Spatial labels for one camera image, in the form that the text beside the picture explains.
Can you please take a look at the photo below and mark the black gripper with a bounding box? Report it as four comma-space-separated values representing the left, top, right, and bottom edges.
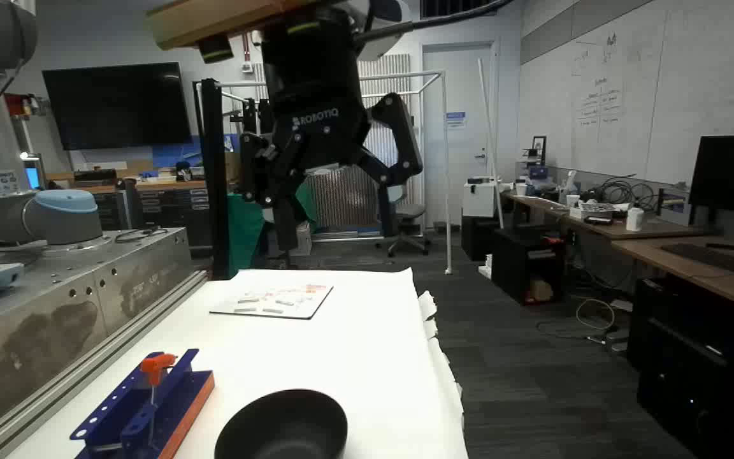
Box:
259, 9, 404, 249

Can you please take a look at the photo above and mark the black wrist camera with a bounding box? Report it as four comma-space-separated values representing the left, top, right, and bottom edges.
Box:
192, 33, 236, 65

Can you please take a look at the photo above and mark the black vertical post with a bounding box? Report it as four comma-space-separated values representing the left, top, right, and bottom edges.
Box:
196, 77, 235, 281

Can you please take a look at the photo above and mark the white cup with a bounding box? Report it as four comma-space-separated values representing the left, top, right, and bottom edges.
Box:
623, 204, 647, 235

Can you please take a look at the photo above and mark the clear spray bottle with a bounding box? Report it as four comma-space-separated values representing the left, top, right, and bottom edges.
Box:
561, 167, 582, 211

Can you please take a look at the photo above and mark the long cluttered wooden desk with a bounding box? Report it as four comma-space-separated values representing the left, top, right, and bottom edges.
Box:
498, 191, 711, 245

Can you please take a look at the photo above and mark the wooden camera mount block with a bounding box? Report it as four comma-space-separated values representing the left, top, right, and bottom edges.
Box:
145, 0, 317, 50

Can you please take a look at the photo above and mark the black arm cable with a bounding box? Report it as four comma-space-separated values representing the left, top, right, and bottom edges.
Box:
356, 0, 515, 45

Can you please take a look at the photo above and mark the white pipe frame cage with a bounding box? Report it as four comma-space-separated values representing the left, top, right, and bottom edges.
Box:
212, 69, 455, 276

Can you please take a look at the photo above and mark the printed paper sheet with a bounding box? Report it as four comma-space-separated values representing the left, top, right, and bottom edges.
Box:
206, 281, 336, 324

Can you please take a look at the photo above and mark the green cloth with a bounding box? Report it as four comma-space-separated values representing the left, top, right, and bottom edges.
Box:
226, 177, 321, 276

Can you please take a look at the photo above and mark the white box appliance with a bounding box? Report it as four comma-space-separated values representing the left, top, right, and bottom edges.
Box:
461, 174, 502, 222

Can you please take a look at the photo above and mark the wall whiteboard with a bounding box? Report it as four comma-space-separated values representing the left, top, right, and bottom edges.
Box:
517, 0, 734, 185

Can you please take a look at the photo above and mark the white table cover sheet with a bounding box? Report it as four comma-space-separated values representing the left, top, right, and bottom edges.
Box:
4, 265, 470, 459

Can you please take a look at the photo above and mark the black wall television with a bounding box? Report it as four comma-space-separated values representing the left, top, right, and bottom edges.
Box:
40, 61, 192, 152

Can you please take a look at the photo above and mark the blue tool rack orange base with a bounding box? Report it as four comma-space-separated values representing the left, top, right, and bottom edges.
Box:
69, 346, 217, 459

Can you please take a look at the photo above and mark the black under-desk cabinet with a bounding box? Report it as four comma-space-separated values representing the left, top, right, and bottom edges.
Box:
489, 225, 570, 306

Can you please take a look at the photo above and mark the floor cable bundle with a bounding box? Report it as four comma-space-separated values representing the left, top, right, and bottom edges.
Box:
570, 292, 633, 350

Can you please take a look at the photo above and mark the white door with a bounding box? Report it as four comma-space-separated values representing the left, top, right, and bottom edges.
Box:
421, 40, 498, 228

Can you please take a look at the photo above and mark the grey metal base platform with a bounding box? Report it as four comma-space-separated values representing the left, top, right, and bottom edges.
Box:
0, 225, 208, 459

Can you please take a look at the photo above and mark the black platform cable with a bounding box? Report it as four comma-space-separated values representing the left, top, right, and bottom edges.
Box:
108, 225, 163, 248

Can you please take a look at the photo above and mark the black bowl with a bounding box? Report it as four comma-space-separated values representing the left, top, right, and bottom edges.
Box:
212, 387, 352, 459

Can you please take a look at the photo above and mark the large black cabinet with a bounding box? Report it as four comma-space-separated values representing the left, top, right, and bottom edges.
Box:
627, 276, 734, 459

